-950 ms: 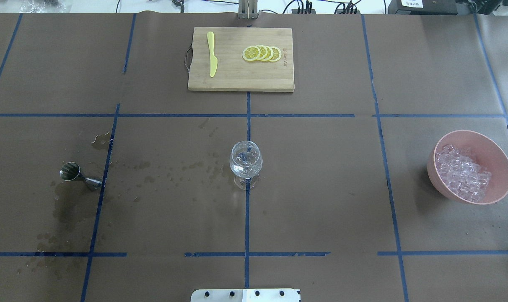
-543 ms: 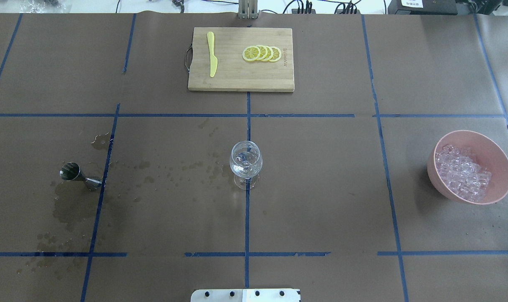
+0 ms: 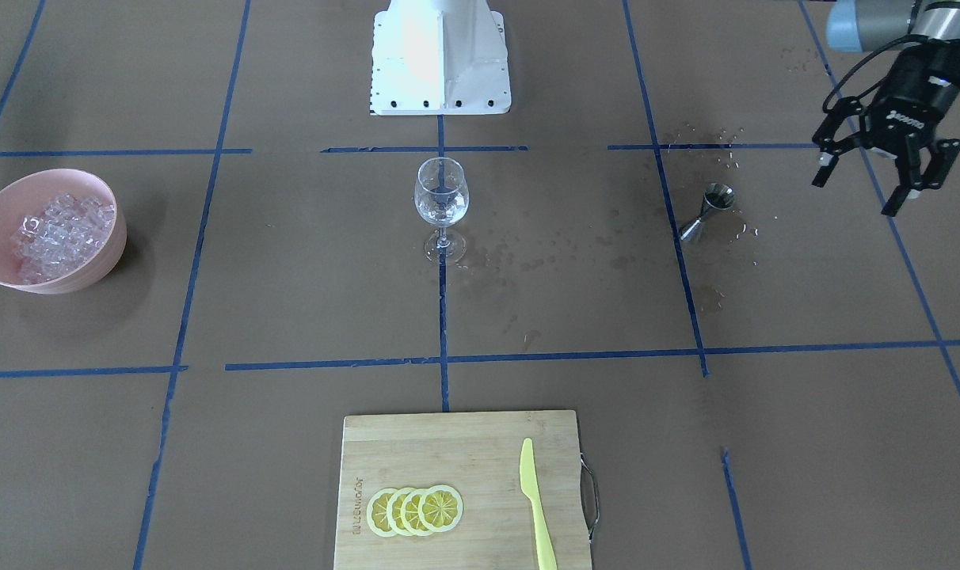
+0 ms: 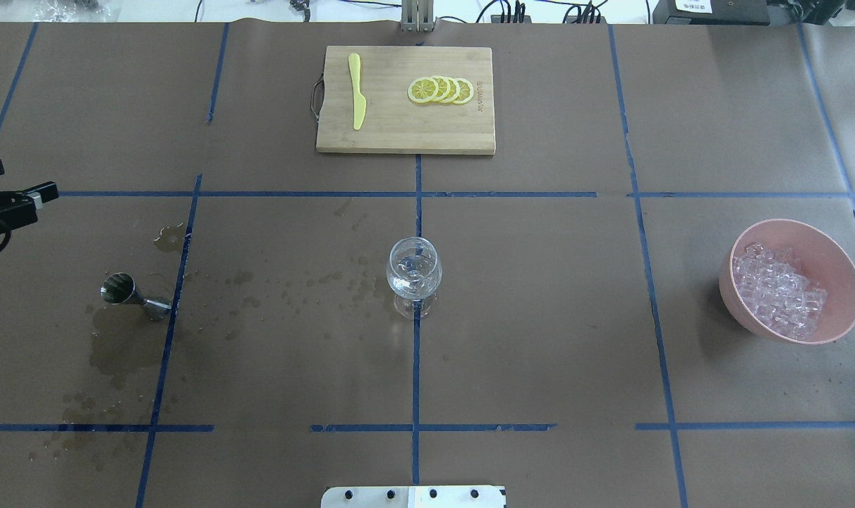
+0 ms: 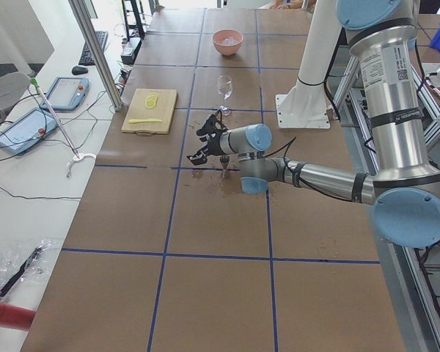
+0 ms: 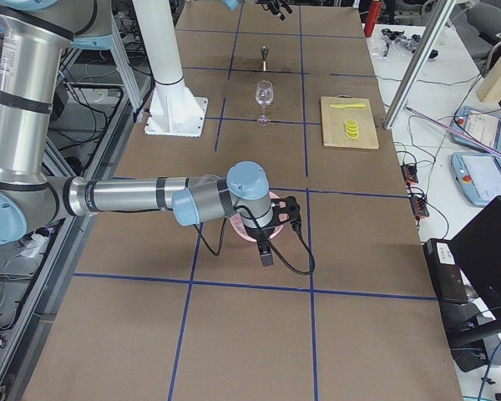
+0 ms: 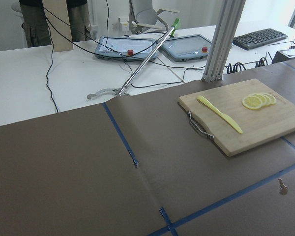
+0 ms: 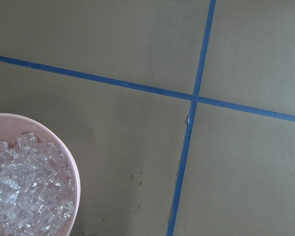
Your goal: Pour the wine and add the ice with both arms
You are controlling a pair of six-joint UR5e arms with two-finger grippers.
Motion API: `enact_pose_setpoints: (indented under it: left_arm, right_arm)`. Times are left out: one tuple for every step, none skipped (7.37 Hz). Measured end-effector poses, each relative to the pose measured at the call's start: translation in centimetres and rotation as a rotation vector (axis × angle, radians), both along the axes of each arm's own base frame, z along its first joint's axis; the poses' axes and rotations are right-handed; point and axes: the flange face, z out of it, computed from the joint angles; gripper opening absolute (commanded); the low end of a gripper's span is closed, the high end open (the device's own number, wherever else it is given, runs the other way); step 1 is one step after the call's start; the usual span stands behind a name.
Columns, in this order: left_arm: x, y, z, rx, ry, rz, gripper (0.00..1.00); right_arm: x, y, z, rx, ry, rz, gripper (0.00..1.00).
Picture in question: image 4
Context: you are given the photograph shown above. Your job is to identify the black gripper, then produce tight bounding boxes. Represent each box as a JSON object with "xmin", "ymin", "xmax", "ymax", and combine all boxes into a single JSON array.
[{"xmin": 0, "ymin": 159, "xmax": 59, "ymax": 235}]

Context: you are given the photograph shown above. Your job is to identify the steel double jigger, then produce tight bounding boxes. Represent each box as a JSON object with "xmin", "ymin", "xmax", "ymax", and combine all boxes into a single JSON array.
[{"xmin": 99, "ymin": 272, "xmax": 173, "ymax": 322}]

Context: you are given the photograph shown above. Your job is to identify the clear wine glass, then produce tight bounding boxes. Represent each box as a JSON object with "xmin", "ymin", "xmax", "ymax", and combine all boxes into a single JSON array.
[{"xmin": 385, "ymin": 236, "xmax": 443, "ymax": 320}]

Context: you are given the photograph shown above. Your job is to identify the ice cubes pile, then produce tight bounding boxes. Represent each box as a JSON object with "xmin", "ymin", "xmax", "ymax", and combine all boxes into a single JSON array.
[{"xmin": 732, "ymin": 243, "xmax": 827, "ymax": 340}]

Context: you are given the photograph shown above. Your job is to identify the plastic bag clutter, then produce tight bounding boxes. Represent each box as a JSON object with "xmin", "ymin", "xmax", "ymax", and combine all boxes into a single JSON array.
[{"xmin": 33, "ymin": 1, "xmax": 123, "ymax": 23}]

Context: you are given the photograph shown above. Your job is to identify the yellow plastic knife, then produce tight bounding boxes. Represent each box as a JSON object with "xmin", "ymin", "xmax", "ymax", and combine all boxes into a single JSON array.
[{"xmin": 348, "ymin": 52, "xmax": 368, "ymax": 130}]

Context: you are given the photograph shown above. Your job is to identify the bamboo cutting board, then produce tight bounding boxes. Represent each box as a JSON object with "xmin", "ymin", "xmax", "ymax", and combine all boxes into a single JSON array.
[{"xmin": 317, "ymin": 45, "xmax": 497, "ymax": 157}]

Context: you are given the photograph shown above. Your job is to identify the lemon slice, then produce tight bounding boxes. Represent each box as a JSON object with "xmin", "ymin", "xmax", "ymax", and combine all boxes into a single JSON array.
[
  {"xmin": 452, "ymin": 78, "xmax": 475, "ymax": 105},
  {"xmin": 407, "ymin": 77, "xmax": 440, "ymax": 104},
  {"xmin": 440, "ymin": 76, "xmax": 461, "ymax": 104},
  {"xmin": 430, "ymin": 76, "xmax": 452, "ymax": 102}
]

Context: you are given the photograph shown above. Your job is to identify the black box with label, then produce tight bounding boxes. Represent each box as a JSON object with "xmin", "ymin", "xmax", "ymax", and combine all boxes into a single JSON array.
[{"xmin": 651, "ymin": 1, "xmax": 770, "ymax": 26}]

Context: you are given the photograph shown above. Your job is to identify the pink bowl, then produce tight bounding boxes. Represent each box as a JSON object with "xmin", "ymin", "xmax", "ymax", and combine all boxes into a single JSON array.
[{"xmin": 717, "ymin": 219, "xmax": 855, "ymax": 345}]

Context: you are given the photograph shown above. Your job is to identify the aluminium frame post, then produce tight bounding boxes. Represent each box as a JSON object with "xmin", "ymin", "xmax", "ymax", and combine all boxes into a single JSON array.
[{"xmin": 399, "ymin": 0, "xmax": 436, "ymax": 33}]

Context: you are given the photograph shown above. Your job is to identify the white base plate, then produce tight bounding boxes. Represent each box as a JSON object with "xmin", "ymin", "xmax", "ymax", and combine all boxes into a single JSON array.
[{"xmin": 320, "ymin": 485, "xmax": 507, "ymax": 507}]

